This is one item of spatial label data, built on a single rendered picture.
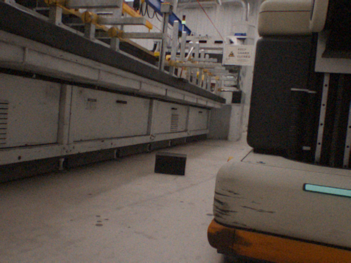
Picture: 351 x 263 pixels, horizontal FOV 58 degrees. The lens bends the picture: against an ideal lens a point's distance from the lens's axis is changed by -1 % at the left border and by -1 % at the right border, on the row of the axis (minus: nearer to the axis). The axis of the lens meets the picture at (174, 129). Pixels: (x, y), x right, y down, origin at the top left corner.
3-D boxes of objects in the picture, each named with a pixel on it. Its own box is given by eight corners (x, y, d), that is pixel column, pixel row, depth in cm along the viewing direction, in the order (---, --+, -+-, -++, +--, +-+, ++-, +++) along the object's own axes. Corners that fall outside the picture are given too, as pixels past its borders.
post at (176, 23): (173, 78, 273) (178, 21, 271) (172, 77, 270) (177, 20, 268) (170, 78, 274) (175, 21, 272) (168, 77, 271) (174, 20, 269)
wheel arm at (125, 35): (163, 40, 174) (164, 33, 174) (161, 39, 171) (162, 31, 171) (94, 39, 187) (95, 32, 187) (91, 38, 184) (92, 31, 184)
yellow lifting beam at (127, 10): (152, 32, 859) (153, 21, 857) (123, 12, 697) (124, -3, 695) (149, 32, 862) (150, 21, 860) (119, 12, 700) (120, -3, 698)
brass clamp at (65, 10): (75, 14, 137) (76, 2, 137) (55, 3, 124) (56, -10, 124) (63, 14, 139) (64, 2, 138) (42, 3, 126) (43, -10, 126)
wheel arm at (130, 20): (145, 27, 150) (146, 18, 150) (142, 25, 147) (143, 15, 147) (68, 27, 163) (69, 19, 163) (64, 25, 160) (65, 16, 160)
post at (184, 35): (182, 84, 297) (186, 32, 295) (180, 83, 294) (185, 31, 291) (178, 83, 298) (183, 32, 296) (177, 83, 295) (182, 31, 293)
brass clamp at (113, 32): (127, 42, 184) (128, 33, 184) (116, 36, 172) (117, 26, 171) (118, 42, 186) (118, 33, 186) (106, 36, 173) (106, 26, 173)
